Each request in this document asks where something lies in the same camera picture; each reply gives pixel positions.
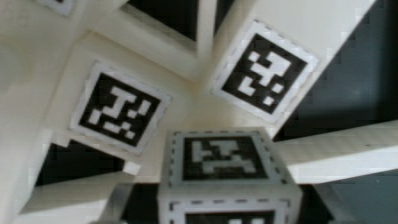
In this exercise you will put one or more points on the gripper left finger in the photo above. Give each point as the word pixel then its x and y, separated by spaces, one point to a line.
pixel 130 207

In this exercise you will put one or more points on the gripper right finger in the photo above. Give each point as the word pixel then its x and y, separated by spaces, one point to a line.
pixel 328 208

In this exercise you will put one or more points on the small tagged cube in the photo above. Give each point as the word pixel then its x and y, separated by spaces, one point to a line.
pixel 226 185

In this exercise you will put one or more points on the white chair back frame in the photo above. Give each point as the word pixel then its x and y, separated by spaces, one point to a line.
pixel 40 36

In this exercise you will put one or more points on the white U-shaped fence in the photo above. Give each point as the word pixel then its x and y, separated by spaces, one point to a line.
pixel 342 154

